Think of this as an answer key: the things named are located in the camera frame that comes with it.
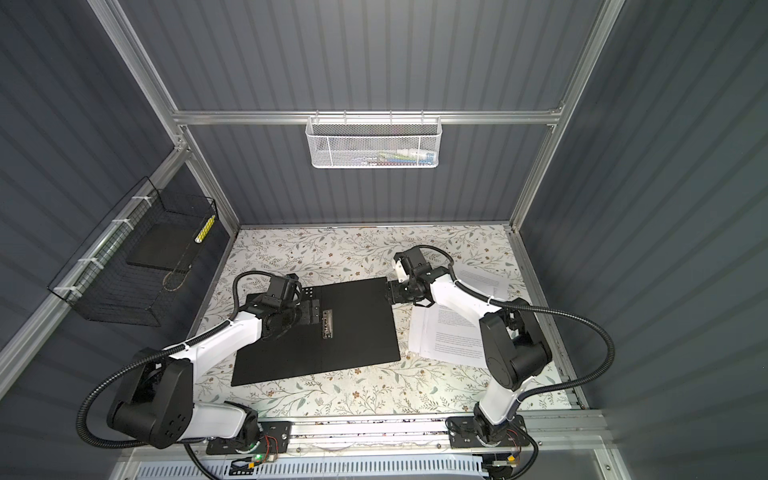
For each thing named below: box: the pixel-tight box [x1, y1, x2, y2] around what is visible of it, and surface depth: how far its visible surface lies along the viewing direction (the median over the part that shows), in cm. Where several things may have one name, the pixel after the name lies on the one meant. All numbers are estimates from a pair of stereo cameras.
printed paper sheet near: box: [408, 304, 487, 368], surface depth 91 cm
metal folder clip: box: [321, 309, 333, 340], surface depth 95 cm
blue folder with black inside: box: [231, 277, 401, 387], surface depth 93 cm
